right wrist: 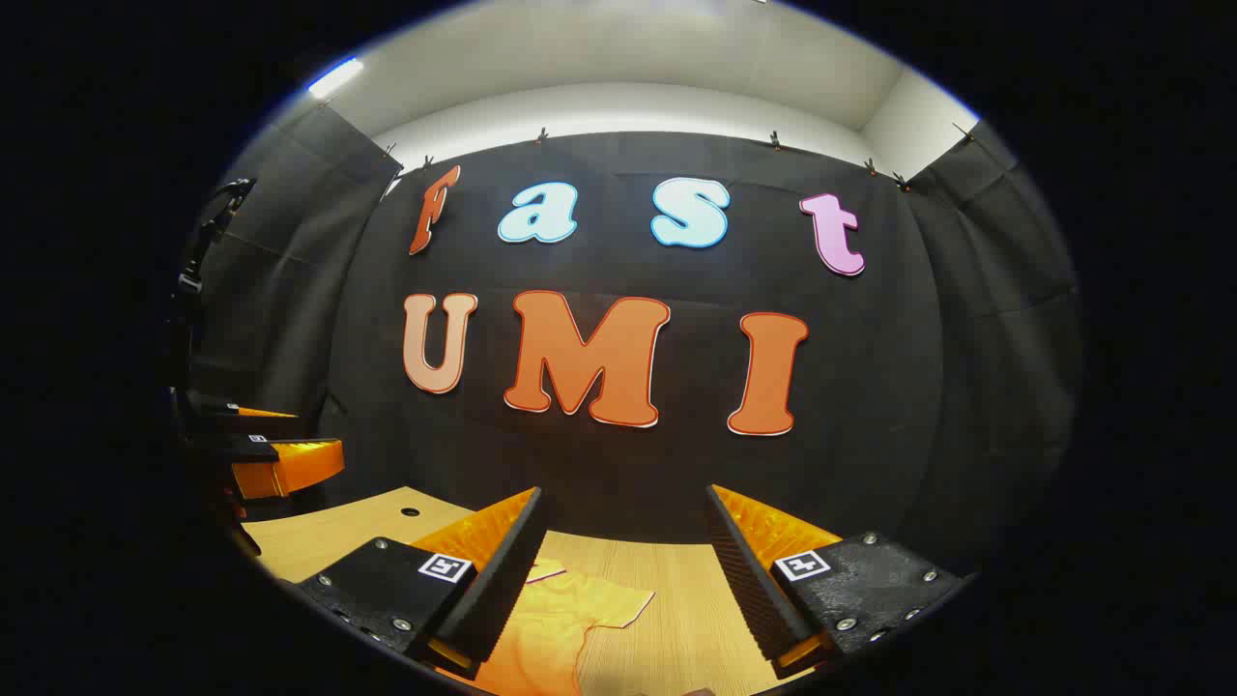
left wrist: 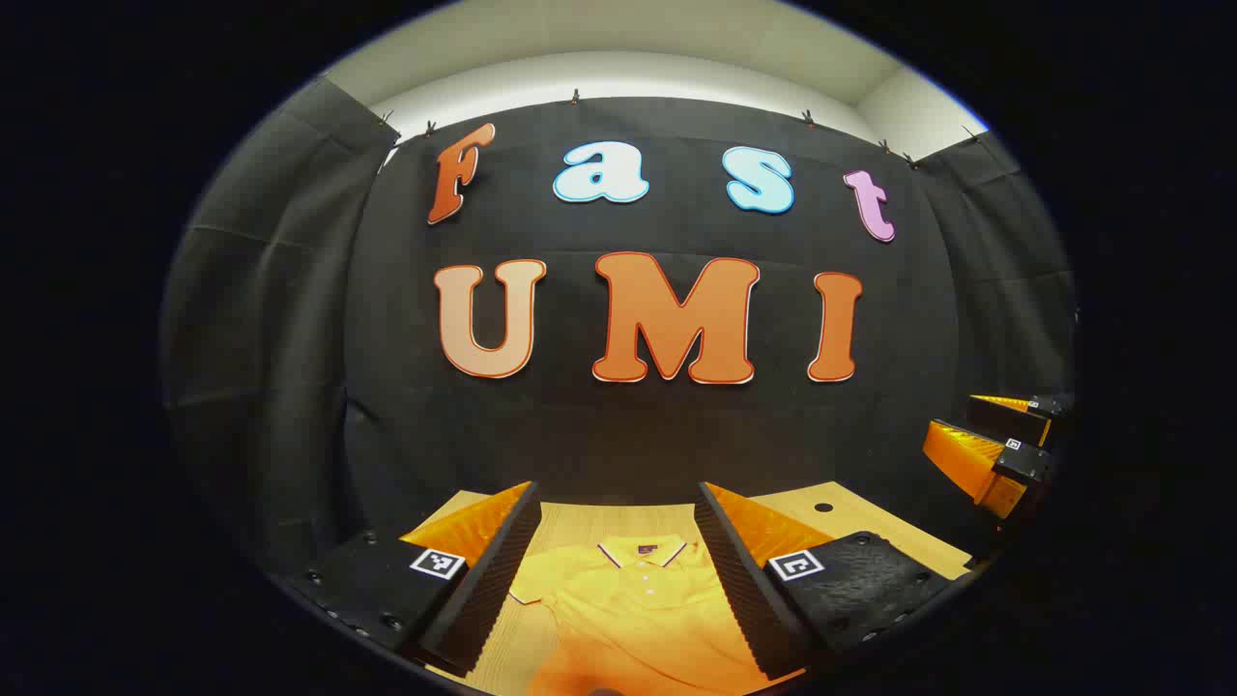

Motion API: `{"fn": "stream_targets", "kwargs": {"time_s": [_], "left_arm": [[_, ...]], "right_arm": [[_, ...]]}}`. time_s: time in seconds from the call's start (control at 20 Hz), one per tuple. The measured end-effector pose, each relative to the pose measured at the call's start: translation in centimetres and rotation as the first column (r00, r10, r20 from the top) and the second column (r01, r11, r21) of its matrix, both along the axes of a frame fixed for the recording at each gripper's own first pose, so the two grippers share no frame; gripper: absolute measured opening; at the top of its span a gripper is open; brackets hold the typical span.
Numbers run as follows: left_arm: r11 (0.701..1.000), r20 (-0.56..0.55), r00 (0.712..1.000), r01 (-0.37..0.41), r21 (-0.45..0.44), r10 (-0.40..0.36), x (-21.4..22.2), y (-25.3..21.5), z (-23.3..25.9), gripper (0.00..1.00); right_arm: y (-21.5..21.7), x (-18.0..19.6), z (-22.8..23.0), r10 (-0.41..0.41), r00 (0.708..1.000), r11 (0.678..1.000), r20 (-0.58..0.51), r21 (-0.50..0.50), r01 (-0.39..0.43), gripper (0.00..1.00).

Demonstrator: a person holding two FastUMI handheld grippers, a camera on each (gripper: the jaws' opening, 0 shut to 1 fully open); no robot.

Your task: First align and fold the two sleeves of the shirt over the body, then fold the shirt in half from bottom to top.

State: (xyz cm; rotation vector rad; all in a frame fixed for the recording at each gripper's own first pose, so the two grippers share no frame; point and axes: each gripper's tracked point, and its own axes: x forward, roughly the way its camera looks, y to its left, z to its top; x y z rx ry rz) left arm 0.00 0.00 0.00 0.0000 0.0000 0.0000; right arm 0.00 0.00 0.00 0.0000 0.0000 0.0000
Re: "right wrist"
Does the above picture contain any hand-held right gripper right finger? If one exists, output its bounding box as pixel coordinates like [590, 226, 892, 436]
[704, 483, 967, 680]

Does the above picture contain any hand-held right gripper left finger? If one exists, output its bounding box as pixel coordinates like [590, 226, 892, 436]
[295, 486, 556, 681]

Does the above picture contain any orange T-shirt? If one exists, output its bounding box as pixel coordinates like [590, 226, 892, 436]
[464, 558, 658, 696]

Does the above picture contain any ceiling light strip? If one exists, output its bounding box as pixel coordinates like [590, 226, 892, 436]
[307, 56, 366, 101]

